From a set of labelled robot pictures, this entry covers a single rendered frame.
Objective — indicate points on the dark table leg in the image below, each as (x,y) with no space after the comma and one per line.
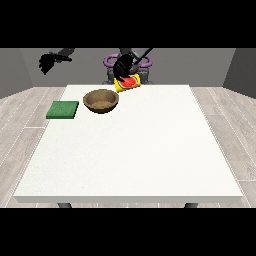
(191,205)
(64,205)

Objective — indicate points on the brown wooden bowl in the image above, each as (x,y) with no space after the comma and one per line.
(101,100)

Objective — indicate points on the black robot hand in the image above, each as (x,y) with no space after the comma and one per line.
(49,62)
(122,66)

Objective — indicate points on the green square pad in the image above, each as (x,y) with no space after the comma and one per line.
(62,109)

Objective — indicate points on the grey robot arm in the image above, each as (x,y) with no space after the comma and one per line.
(140,53)

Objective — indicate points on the yellow cup with melon print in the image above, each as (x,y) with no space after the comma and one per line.
(129,83)

